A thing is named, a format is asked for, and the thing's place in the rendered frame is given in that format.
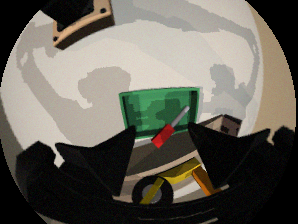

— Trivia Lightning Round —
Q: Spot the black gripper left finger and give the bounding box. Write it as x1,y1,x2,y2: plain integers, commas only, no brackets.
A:
55,124,136,196

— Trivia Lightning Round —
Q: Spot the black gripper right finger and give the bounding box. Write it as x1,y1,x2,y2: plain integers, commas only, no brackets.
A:
188,121,270,190

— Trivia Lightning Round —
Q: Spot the yellow wheel chock with orange handle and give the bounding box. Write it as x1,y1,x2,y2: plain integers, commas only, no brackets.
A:
154,157,221,196

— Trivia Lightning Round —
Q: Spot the brown wooden ramp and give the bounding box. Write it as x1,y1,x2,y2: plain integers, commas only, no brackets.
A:
112,115,242,202

